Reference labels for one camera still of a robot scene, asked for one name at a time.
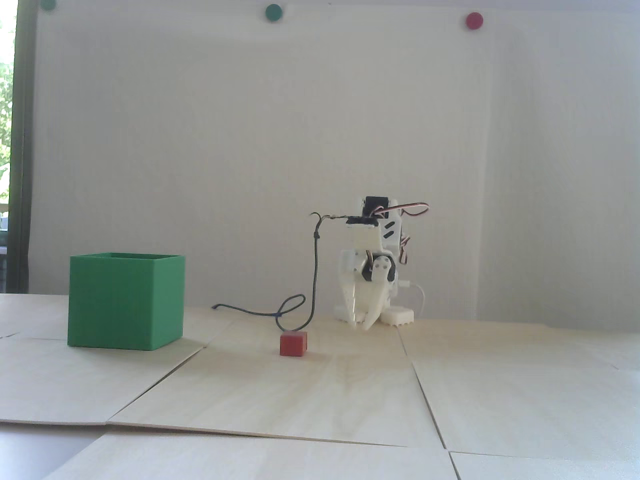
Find dark camera cable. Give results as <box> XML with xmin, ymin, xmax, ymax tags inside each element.
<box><xmin>212</xmin><ymin>212</ymin><xmax>351</xmax><ymax>332</ymax></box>

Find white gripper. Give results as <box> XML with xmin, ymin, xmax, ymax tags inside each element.
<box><xmin>341</xmin><ymin>227</ymin><xmax>401</xmax><ymax>331</ymax></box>

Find red white black servo wires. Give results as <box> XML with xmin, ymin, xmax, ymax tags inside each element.
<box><xmin>375</xmin><ymin>202</ymin><xmax>431</xmax><ymax>267</ymax></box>

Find dark window frame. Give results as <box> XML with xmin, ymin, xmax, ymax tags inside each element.
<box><xmin>7</xmin><ymin>0</ymin><xmax>39</xmax><ymax>295</ymax></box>

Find red block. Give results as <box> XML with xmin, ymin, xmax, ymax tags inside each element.
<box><xmin>279</xmin><ymin>332</ymin><xmax>307</xmax><ymax>357</ymax></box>

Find white power cable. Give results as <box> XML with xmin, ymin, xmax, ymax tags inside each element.
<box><xmin>400</xmin><ymin>281</ymin><xmax>427</xmax><ymax>319</ymax></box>

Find green box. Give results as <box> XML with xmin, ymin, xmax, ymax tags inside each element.
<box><xmin>67</xmin><ymin>252</ymin><xmax>186</xmax><ymax>351</ymax></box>

